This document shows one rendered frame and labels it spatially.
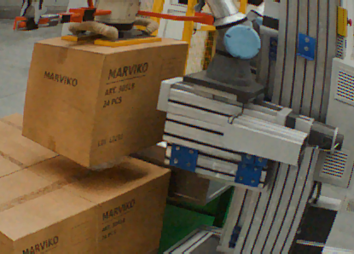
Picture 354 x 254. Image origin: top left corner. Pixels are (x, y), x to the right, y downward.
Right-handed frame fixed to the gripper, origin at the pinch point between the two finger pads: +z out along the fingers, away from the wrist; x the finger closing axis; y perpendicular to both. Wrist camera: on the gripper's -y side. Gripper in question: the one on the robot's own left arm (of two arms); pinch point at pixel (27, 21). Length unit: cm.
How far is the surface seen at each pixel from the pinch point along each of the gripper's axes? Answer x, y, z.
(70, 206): -18, 18, 67
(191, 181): -26, 96, 72
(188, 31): 46, 217, 27
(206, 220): -8, 169, 123
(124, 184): -17, 58, 67
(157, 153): -10, 95, 65
